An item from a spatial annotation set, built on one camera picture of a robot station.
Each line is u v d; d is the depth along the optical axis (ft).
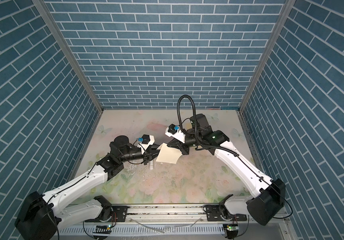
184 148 2.09
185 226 2.33
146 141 1.96
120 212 2.43
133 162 1.85
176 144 2.05
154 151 2.18
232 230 2.42
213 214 2.40
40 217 1.27
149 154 2.10
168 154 2.25
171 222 2.38
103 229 2.37
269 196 1.26
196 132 1.83
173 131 1.90
